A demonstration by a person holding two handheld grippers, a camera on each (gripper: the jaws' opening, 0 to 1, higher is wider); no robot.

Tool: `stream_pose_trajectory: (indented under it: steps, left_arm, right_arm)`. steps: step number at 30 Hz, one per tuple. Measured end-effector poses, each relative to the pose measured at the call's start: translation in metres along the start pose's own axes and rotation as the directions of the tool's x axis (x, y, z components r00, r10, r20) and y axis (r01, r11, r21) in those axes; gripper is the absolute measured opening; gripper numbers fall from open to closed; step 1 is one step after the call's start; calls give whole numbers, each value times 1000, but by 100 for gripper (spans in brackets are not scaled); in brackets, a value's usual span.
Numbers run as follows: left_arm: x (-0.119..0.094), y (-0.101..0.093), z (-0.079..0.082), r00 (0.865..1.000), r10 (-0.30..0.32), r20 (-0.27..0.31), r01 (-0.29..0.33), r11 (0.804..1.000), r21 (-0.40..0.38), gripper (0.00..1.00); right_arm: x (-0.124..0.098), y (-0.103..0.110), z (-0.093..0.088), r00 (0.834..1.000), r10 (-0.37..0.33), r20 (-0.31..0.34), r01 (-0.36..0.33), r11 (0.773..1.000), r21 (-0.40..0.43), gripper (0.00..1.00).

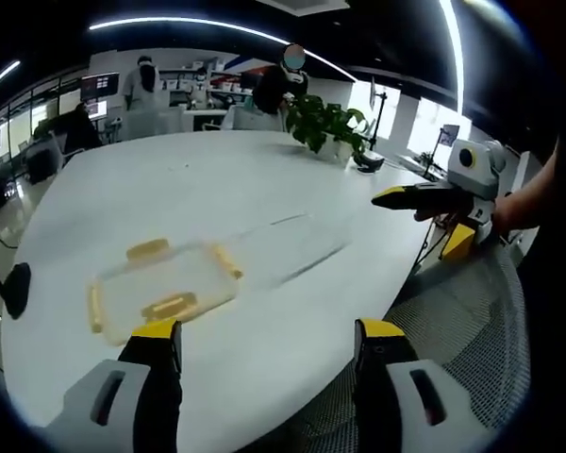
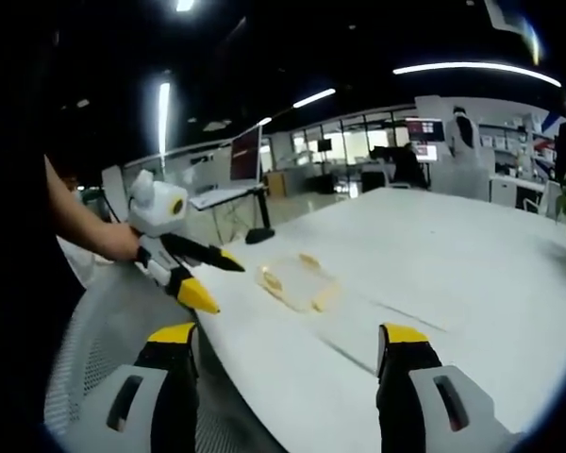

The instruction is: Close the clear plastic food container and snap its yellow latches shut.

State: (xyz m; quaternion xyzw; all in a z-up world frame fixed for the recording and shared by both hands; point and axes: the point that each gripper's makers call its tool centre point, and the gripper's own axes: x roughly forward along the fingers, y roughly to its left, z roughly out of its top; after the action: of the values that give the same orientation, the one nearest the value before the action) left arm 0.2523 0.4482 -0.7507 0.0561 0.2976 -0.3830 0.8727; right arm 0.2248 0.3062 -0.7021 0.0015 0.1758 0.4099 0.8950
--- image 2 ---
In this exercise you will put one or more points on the yellow plastic buckle part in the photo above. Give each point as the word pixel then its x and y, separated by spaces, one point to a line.
pixel 270 279
pixel 308 261

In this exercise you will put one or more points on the white chair back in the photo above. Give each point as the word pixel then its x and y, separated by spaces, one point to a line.
pixel 114 191

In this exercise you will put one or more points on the white low cabinet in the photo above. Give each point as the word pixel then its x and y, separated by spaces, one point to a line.
pixel 516 191

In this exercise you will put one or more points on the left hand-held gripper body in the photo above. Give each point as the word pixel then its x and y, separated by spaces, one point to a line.
pixel 153 207

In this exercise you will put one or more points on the white side desk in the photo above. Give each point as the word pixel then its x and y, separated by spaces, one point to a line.
pixel 221 196

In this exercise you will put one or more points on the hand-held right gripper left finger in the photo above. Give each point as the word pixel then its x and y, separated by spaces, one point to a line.
pixel 141 401

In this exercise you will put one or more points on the person's left hand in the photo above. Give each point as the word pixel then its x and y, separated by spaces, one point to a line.
pixel 118 243

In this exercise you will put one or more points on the white mesh office chair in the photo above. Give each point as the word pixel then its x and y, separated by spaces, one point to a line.
pixel 99 340

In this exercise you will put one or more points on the wooden cabinet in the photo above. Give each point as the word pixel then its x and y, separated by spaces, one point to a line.
pixel 276 184

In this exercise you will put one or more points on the person's black shirt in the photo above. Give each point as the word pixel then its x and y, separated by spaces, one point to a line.
pixel 23 283

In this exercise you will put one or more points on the long ceiling light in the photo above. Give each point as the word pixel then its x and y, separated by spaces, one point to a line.
pixel 476 68
pixel 313 97
pixel 163 118

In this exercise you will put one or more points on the background computer monitor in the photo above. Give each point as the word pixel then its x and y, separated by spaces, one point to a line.
pixel 427 153
pixel 424 129

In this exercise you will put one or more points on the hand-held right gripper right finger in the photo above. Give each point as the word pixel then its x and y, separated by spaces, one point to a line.
pixel 434 406

